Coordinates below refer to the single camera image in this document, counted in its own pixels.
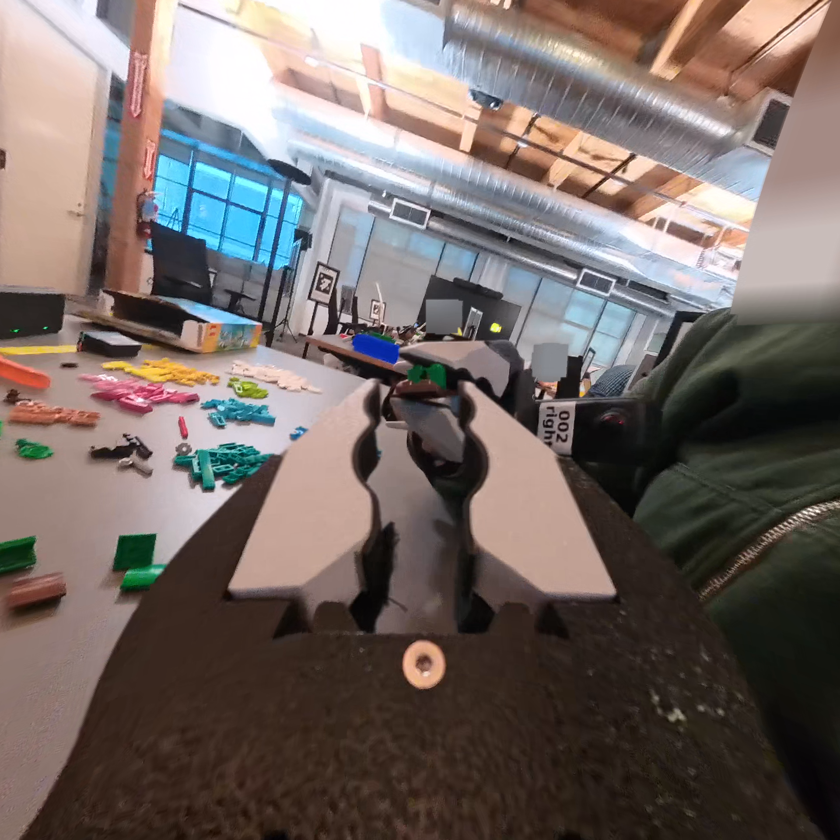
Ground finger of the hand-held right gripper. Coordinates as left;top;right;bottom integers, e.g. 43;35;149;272
398;339;513;399
382;396;470;463

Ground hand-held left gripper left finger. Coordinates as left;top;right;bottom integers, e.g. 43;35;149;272
226;377;398;624

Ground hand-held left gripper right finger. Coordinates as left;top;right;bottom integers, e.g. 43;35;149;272
456;379;618;624

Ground person's right forearm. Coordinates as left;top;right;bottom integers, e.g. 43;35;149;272
623;307;840;500

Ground pile of teal lego pieces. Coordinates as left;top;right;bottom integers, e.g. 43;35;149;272
172;443;277;492

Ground pile of cyan lego pieces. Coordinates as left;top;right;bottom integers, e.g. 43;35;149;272
200;397;277;427

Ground pile of white lego pieces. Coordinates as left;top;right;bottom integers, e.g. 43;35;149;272
228;360;322;395

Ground small green lego brick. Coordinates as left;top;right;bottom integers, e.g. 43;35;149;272
119;563;168;592

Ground black lego pieces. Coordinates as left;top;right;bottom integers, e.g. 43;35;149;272
90;433;153;460

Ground pile of yellow lego pieces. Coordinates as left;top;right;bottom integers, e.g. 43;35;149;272
101;357;221;388

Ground pile of pink lego pieces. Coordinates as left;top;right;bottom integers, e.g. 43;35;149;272
79;373;201;414

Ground lego set box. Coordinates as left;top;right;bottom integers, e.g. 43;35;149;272
79;289;263;354

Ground pile of coral lego pieces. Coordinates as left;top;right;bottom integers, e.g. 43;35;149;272
8;402;101;427

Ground brown curved lego piece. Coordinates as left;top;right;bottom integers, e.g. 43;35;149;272
5;572;68;610

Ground green lego slope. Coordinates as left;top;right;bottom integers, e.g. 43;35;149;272
0;535;38;575

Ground blue plastic bin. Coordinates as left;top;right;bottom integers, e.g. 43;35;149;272
351;333;400;365

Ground framed marker sign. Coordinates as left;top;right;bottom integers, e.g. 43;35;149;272
308;261;342;306

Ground black floor lamp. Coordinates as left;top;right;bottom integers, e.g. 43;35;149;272
264;159;314;349

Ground person's green zip jacket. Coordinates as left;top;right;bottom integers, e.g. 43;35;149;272
630;453;840;840

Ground flat black box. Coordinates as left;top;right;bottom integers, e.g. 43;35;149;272
77;330;143;358

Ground black office chair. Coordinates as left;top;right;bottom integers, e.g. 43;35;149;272
150;222;214;306

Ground orange brick separator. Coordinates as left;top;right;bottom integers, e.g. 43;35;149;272
0;354;52;389

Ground large black charging case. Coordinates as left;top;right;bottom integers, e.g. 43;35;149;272
0;287;67;339

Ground white door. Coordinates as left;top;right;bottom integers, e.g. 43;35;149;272
0;39;109;296

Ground large black wall monitor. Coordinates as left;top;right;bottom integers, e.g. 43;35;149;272
420;276;524;342

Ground silver air duct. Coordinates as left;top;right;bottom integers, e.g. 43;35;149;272
394;0;769;178
276;85;742;306

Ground teal green lego bracket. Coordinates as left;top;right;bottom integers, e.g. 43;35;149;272
113;533;158;572

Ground wooden post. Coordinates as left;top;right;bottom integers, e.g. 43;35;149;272
105;0;178;293

